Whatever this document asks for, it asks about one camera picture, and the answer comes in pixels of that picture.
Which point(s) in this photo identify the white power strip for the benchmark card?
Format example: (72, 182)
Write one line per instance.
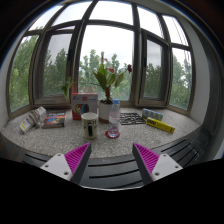
(25, 125)

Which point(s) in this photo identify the dark colourful book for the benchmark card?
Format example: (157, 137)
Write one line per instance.
(55, 120)

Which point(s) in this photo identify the black slatted ledge cover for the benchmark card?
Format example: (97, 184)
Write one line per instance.
(113, 170)

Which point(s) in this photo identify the potted plant in white pot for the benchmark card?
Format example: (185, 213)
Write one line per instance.
(106, 111)

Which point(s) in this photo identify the red and white filament box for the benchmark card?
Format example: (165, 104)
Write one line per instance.
(83, 105)

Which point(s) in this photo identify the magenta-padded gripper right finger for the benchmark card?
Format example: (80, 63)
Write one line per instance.
(153, 163)

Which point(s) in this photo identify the clear blue-capped water bottle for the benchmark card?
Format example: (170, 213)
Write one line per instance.
(114, 116)

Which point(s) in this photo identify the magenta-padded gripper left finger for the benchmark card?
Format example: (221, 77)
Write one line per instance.
(71, 163)

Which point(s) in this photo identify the white mug with black print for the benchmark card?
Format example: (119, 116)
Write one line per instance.
(89, 126)

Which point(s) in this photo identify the flat round red coaster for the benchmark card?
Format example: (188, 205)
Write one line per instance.
(107, 135)

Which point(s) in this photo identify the black lattice mat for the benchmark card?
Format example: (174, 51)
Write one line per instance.
(131, 118)

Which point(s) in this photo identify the brown-framed bay window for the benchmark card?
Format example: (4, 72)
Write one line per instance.
(106, 40)

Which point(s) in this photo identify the yellow box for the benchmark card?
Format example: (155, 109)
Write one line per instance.
(161, 125)

